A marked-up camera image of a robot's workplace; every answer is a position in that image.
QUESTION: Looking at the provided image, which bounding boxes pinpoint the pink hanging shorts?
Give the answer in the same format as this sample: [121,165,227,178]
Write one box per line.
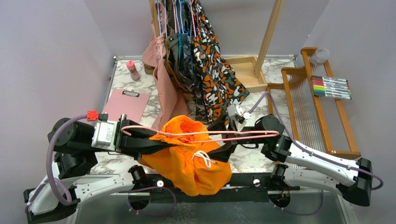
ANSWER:
[142,21,191,130]

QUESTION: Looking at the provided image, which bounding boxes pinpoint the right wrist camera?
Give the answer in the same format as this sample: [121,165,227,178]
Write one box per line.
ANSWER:
[227,104,251,124]

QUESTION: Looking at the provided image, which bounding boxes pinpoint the dark patterned hanging shorts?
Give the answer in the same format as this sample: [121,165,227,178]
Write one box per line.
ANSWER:
[163,0,208,123]

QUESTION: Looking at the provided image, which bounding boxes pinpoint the pink wire hanger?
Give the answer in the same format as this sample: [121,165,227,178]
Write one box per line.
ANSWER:
[121,126,280,143]

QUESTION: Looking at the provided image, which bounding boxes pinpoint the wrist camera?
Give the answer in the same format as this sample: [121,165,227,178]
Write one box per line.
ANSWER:
[227,104,251,124]
[86,111,118,152]

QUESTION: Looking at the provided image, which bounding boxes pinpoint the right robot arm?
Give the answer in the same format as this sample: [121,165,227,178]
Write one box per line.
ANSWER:
[208,114,373,207]

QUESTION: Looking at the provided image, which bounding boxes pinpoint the pink bottle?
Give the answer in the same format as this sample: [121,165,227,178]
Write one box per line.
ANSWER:
[126,60,140,81]

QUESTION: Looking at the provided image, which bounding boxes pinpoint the pink clipboard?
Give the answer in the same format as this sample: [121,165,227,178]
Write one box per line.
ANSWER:
[102,89,150,123]

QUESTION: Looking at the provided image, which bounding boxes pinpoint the orange camouflage hanging shorts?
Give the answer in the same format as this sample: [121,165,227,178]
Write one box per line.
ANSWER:
[192,0,250,123]

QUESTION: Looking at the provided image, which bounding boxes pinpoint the clear plastic cup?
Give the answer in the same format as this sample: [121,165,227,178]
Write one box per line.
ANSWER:
[310,48,330,66]

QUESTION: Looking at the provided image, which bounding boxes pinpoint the wooden tiered rack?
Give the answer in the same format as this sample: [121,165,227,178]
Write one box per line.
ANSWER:
[267,47,361,160]

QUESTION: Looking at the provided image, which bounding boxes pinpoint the pack of coloured markers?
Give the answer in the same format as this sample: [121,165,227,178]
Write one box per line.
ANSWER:
[311,75,352,100]

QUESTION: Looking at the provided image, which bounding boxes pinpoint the wooden clothes rack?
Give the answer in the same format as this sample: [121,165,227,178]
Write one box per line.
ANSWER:
[142,0,284,92]

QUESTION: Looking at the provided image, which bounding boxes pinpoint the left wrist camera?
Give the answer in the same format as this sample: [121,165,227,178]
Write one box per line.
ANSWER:
[86,111,118,152]

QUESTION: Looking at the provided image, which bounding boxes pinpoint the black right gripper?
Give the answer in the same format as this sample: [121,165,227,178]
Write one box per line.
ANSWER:
[198,111,267,162]

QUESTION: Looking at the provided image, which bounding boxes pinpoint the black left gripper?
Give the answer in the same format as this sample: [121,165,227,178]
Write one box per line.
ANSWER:
[88,113,179,161]

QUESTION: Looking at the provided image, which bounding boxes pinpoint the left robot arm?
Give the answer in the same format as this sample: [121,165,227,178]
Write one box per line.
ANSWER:
[23,111,170,224]

